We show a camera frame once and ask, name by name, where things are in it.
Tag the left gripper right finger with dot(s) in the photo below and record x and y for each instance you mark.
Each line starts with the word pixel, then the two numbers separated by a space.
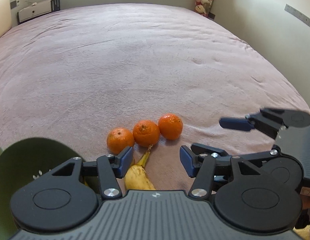
pixel 207 178

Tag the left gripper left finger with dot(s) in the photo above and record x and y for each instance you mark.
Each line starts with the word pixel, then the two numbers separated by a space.
pixel 107 169

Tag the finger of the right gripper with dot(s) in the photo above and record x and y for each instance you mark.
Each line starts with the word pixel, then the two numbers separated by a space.
pixel 223 158
pixel 236 123

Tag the yellow spotted banana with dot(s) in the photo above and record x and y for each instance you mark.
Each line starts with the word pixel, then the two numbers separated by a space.
pixel 136 177

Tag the orange mandarin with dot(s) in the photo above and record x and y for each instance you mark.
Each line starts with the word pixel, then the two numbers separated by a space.
pixel 171 126
pixel 146 133
pixel 118 139

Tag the green fruit bowl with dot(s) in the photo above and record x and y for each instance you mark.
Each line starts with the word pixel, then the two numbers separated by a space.
pixel 20 163

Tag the pink bed blanket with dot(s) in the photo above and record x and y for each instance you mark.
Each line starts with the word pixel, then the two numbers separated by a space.
pixel 76 74

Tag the white bedside cabinet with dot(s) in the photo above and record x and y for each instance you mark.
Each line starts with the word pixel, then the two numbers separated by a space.
pixel 38 9

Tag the wall measuring strip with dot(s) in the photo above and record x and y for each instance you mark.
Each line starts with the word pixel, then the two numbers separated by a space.
pixel 296 13

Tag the wall switch panel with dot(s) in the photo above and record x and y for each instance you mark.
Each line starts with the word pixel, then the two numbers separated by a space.
pixel 14 4

